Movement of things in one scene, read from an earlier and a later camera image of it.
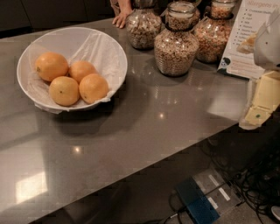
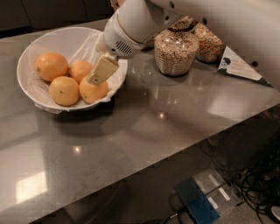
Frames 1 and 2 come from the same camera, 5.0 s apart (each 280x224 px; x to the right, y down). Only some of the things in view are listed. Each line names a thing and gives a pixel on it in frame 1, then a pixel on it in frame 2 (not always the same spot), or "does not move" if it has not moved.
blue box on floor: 197,201 does not move
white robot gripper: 269,48 -> 119,40
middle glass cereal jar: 176,48 does not move
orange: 93,87 does not move
